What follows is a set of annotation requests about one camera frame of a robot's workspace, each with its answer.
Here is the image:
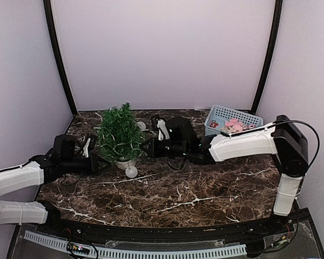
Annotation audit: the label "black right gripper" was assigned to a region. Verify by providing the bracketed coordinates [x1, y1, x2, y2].
[140, 137, 188, 158]

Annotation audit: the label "white ball fairy light string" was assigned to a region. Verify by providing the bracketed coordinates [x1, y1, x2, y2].
[97, 106, 154, 178]

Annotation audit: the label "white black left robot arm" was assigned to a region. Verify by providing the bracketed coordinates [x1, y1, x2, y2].
[0, 134, 111, 235]

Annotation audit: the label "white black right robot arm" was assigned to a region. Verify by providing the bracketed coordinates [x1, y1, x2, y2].
[140, 115, 315, 234]

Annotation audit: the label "white tree pot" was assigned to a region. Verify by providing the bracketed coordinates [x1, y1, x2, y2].
[116, 159, 136, 170]

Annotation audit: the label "small green christmas tree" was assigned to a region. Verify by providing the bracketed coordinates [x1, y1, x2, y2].
[97, 103, 145, 162]

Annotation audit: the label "red ornament tag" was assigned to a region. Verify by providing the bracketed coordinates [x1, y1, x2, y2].
[210, 120, 219, 128]

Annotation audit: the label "blue plastic basket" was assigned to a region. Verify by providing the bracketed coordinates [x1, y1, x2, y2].
[204, 105, 264, 136]

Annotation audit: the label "pink bow ornaments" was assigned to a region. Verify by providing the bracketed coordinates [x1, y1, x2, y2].
[222, 118, 255, 133]

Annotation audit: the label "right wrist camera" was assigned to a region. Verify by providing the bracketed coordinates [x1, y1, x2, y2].
[151, 114, 170, 141]

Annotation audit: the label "perforated cable duct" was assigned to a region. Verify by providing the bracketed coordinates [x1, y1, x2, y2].
[23, 230, 247, 258]

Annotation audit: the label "black front rail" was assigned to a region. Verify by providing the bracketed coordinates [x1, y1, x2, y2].
[36, 218, 295, 243]

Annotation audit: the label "left black frame post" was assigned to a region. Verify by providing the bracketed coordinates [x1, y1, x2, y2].
[43, 0, 78, 117]

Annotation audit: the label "black frame post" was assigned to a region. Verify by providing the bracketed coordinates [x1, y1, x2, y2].
[43, 0, 78, 117]
[250, 0, 283, 114]

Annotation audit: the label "right black frame post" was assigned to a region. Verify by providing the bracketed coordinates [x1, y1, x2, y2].
[250, 0, 283, 114]

